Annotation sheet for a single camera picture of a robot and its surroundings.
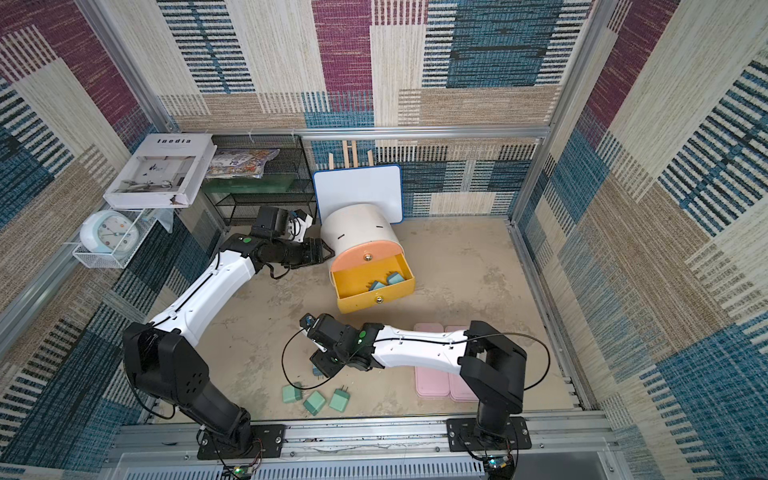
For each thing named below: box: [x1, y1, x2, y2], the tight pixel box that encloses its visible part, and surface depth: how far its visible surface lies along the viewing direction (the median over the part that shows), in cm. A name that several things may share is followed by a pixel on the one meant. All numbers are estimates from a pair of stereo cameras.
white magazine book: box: [103, 133, 217, 209], surface depth 76 cm
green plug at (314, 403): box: [303, 390, 326, 416], surface depth 79 cm
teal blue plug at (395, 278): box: [387, 272, 404, 285], surface depth 91 cm
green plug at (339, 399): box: [329, 385, 351, 413], surface depth 80 cm
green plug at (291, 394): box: [282, 381, 303, 404], surface depth 81 cm
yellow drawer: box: [331, 253, 416, 314], surface depth 86 cm
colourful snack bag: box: [205, 148, 281, 179], surface depth 85 cm
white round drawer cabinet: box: [320, 204, 404, 285], surface depth 93 cm
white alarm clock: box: [80, 210, 140, 254], surface depth 66 cm
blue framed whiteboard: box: [313, 165, 403, 225], surface depth 105 cm
